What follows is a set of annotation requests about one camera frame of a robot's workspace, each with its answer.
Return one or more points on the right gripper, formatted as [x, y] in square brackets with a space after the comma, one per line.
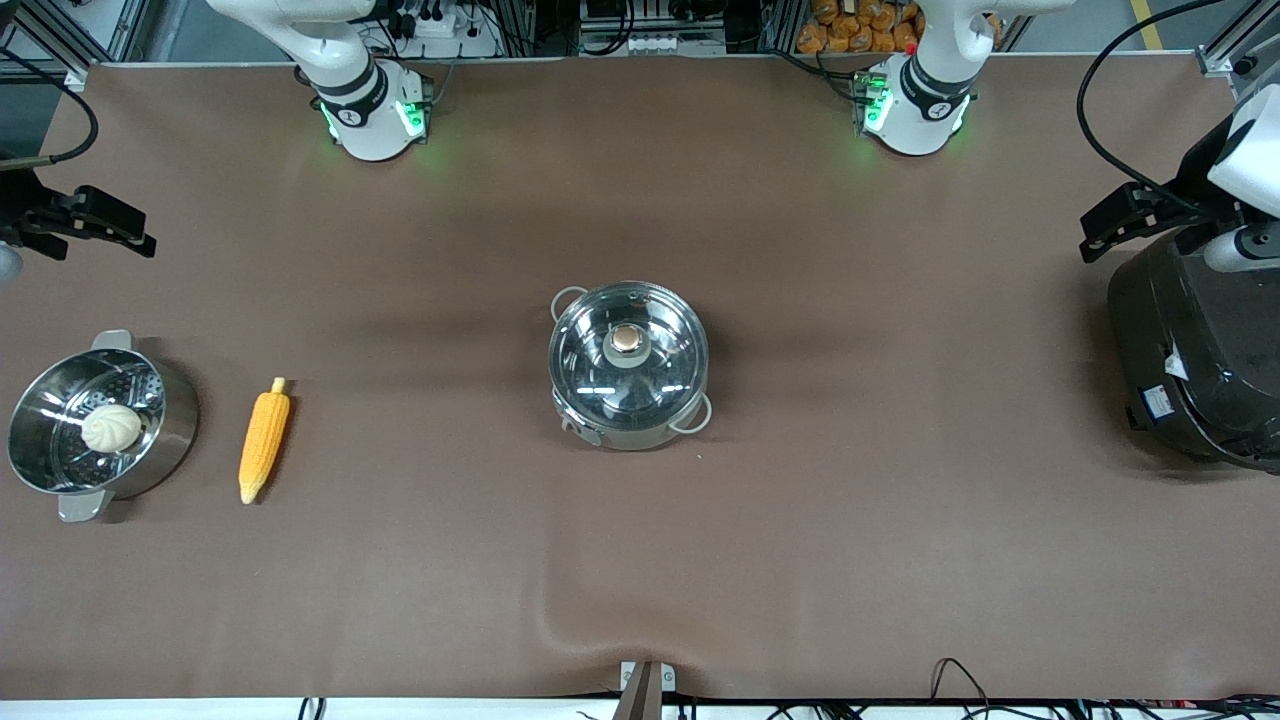
[22, 212]

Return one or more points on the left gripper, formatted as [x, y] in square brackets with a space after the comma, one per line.
[1189, 192]

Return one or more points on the yellow corn cob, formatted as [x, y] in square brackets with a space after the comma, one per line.
[263, 440]

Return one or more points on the glass pot lid with knob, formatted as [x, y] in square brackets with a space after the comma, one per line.
[600, 370]

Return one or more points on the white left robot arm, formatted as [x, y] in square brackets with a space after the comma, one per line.
[915, 110]

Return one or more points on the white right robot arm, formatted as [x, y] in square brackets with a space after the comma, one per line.
[370, 120]

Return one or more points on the steel steamer pot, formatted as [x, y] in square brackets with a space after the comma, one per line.
[170, 420]

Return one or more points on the black rice cooker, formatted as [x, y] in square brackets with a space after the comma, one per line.
[1200, 360]

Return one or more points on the white steamed bun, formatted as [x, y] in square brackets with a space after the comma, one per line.
[111, 428]

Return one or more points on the bag of orange breads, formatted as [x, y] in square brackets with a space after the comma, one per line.
[860, 25]

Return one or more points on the white power strip with plugs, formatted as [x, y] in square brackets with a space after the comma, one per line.
[440, 25]

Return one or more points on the aluminium frame profile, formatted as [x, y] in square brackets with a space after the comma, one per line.
[1240, 45]
[40, 40]

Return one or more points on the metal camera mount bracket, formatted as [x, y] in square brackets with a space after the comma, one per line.
[645, 690]

